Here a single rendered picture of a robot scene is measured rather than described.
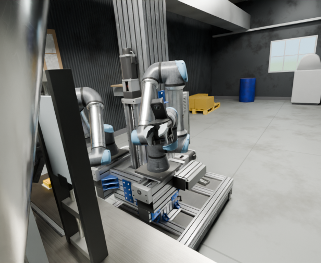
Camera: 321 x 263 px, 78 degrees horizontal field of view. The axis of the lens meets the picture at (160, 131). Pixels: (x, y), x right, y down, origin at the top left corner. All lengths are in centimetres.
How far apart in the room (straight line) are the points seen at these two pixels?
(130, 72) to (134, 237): 97
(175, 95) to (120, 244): 75
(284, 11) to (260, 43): 112
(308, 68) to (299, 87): 61
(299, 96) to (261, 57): 208
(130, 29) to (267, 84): 766
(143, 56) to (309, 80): 679
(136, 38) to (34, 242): 118
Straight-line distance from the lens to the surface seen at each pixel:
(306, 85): 777
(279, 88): 872
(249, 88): 816
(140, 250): 71
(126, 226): 79
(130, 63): 135
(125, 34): 147
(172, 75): 108
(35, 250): 67
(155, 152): 120
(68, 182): 59
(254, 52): 883
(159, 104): 69
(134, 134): 93
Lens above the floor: 142
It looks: 17 degrees down
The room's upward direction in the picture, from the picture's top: 5 degrees counter-clockwise
